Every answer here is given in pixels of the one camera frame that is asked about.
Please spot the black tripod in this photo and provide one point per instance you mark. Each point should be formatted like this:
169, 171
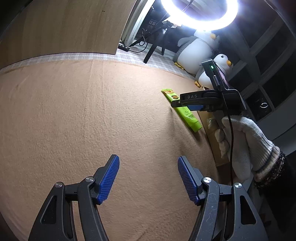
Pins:
159, 34

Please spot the large penguin plush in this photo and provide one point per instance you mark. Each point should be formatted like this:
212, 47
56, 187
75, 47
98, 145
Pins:
193, 50

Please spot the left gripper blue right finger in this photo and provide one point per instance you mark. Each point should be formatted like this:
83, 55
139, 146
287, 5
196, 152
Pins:
224, 209

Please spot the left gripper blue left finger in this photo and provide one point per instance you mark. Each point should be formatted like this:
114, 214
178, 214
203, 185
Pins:
55, 220

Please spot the green tube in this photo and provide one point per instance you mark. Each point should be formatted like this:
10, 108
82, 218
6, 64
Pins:
184, 112

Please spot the small penguin plush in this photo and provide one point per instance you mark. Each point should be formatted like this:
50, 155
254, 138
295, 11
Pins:
224, 65

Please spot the phone on gripper mount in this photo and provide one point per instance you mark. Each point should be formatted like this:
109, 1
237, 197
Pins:
215, 75

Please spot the wooden cabinet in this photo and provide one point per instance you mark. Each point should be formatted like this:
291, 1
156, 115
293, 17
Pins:
51, 27

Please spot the ring light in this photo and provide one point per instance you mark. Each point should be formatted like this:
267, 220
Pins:
201, 15

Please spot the black power strip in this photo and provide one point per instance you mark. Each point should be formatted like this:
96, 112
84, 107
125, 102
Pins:
124, 48

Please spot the cardboard box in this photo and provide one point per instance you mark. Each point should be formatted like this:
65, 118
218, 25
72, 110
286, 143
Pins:
212, 138

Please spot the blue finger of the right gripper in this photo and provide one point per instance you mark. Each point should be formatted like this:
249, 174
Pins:
196, 107

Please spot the white gloved right hand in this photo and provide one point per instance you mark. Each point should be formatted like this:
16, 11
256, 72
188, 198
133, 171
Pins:
243, 141

